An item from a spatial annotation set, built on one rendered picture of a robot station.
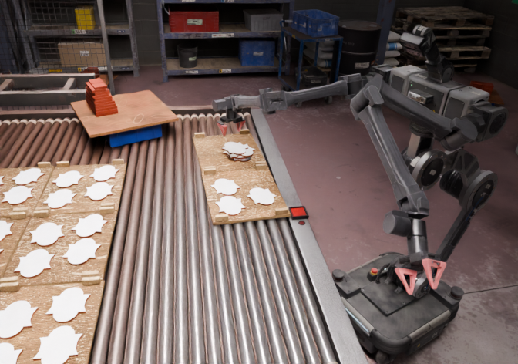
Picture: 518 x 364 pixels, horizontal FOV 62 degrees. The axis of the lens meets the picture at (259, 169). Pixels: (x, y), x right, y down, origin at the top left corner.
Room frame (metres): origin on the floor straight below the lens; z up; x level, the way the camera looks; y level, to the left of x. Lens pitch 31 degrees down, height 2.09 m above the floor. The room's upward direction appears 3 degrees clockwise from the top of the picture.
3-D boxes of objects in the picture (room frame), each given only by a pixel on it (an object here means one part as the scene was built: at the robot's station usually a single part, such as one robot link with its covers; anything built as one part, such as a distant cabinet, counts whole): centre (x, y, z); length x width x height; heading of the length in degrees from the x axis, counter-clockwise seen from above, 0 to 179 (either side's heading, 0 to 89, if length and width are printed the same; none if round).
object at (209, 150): (2.10, 0.17, 0.93); 0.41 x 0.35 x 0.02; 16
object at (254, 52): (6.35, 0.12, 0.32); 0.50 x 0.41 x 0.37; 100
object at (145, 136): (2.30, 0.79, 0.97); 0.31 x 0.31 x 0.10; 33
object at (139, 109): (2.35, 0.83, 1.03); 0.50 x 0.50 x 0.02; 33
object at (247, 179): (1.69, 0.07, 0.93); 0.41 x 0.35 x 0.02; 15
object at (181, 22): (6.12, 1.00, 0.78); 0.66 x 0.45 x 0.28; 104
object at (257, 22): (6.32, 0.04, 0.76); 0.50 x 0.36 x 0.24; 110
